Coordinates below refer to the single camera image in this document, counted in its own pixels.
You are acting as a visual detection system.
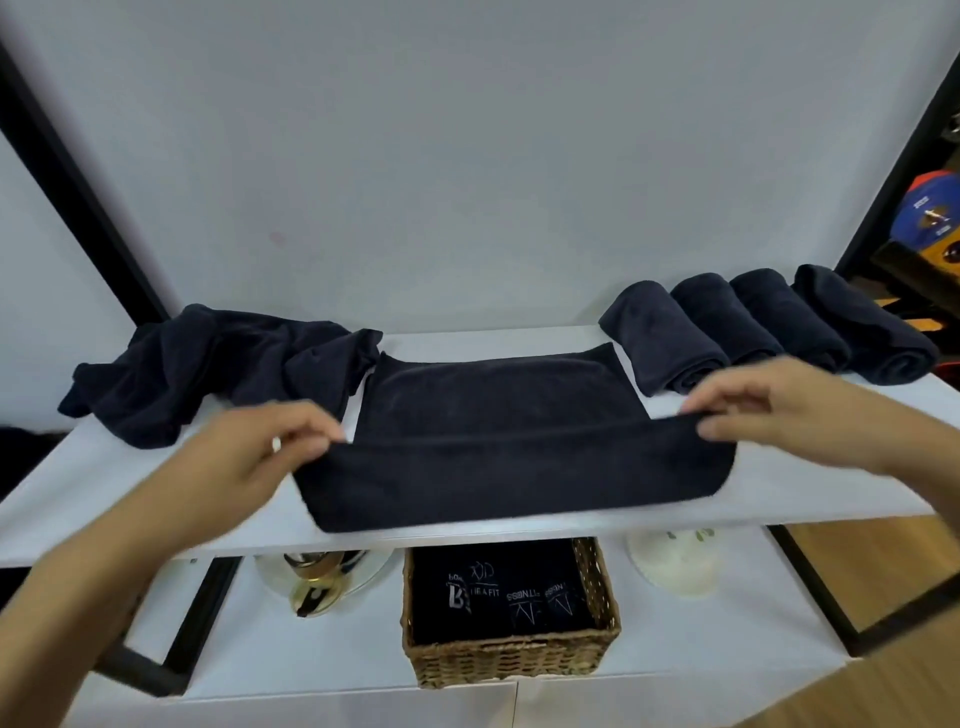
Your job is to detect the person's left hand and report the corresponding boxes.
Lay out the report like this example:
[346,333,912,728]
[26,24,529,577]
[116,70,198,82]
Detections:
[149,399,346,556]

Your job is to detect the person's right hand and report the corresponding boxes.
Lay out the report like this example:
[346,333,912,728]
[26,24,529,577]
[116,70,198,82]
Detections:
[678,356,894,478]

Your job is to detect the dark navy printed towel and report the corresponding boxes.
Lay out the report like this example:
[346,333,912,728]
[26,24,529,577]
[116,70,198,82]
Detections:
[728,267,853,374]
[598,281,733,399]
[792,263,941,388]
[293,342,739,535]

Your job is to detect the heap of dark navy towels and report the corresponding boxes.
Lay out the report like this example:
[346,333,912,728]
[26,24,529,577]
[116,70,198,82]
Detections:
[57,303,384,451]

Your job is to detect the plain dark navy towel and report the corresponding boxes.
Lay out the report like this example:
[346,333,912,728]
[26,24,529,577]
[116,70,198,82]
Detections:
[669,272,787,369]

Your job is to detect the woven wicker basket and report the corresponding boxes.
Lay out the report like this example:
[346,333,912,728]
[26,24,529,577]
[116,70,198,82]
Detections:
[401,537,622,691]

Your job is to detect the person's left forearm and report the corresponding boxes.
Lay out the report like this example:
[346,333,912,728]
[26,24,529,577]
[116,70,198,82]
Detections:
[0,464,196,728]

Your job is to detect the gold black object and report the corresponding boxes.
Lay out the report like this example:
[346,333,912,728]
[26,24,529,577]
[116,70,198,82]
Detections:
[254,549,395,620]

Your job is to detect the black metal shelf leg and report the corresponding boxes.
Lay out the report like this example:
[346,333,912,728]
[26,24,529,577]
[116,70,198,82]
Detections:
[97,556,243,699]
[768,524,864,658]

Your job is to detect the black weight rack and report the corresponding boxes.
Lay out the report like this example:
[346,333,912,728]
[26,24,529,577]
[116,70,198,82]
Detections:
[869,239,960,331]

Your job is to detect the black metal bar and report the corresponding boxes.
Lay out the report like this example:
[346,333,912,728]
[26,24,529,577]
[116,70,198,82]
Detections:
[851,569,960,658]

